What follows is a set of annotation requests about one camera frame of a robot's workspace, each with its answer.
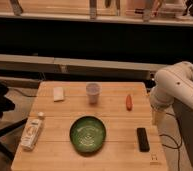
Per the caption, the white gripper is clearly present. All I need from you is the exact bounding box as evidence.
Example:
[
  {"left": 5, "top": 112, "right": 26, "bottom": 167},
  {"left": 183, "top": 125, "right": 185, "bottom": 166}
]
[{"left": 149, "top": 89, "right": 172, "bottom": 125}]

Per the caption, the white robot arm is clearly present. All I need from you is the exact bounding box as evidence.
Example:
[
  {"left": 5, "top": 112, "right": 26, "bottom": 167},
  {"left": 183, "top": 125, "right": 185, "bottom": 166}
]
[{"left": 149, "top": 61, "right": 193, "bottom": 125}]

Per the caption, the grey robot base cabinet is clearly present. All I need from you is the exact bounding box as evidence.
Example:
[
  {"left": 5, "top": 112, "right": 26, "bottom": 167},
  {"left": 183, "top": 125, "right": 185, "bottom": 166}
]
[{"left": 172, "top": 59, "right": 193, "bottom": 169}]

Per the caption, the white sponge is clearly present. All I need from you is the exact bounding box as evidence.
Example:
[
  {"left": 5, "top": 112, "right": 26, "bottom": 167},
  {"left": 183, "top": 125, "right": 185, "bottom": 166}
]
[{"left": 53, "top": 87, "right": 64, "bottom": 102}]

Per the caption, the black remote control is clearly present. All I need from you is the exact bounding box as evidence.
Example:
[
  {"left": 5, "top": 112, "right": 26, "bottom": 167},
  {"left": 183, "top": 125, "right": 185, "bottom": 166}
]
[{"left": 137, "top": 128, "right": 150, "bottom": 152}]

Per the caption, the orange carrot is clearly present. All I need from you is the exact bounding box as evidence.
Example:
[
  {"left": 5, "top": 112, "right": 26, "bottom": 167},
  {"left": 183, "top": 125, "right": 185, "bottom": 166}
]
[{"left": 126, "top": 94, "right": 133, "bottom": 111}]

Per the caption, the green bowl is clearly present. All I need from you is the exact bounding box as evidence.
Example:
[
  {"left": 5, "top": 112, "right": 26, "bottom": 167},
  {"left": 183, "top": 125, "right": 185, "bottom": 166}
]
[{"left": 69, "top": 116, "right": 106, "bottom": 153}]

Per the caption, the white milk carton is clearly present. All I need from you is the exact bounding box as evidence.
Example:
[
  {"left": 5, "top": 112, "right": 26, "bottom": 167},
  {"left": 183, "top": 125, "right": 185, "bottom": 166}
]
[{"left": 20, "top": 112, "right": 45, "bottom": 151}]

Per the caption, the black cable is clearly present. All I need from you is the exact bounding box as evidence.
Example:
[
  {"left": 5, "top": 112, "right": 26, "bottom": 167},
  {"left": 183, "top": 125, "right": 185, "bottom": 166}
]
[{"left": 158, "top": 111, "right": 184, "bottom": 171}]

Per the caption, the long wall shelf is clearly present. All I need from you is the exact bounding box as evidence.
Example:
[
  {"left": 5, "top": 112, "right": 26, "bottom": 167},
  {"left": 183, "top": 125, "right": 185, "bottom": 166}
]
[{"left": 0, "top": 54, "right": 165, "bottom": 73}]

